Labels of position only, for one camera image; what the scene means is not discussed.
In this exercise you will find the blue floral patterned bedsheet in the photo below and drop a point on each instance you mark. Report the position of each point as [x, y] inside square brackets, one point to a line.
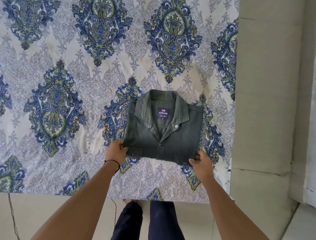
[98, 81]

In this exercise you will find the person's right thumb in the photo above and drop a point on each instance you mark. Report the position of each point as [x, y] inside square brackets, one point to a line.
[194, 160]

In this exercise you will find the person's left thumb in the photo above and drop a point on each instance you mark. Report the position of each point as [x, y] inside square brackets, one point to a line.
[125, 149]

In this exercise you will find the person's right hand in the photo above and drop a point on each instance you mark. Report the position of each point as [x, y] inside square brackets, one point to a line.
[204, 166]

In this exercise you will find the person's left forearm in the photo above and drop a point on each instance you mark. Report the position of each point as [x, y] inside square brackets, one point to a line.
[77, 200]

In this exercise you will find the person's dark blue trousers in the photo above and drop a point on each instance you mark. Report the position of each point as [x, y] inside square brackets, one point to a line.
[150, 221]

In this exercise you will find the dark green shirt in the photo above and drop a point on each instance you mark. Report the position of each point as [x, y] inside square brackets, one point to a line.
[165, 126]

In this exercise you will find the black thread wrist band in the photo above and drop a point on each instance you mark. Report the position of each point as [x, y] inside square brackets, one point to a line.
[113, 162]

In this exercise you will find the person's left hand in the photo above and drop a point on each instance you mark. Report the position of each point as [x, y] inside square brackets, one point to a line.
[115, 152]

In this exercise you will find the person's right forearm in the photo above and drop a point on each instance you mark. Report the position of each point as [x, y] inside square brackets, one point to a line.
[230, 207]

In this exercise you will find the person's foot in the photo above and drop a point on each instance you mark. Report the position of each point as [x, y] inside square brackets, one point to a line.
[128, 201]

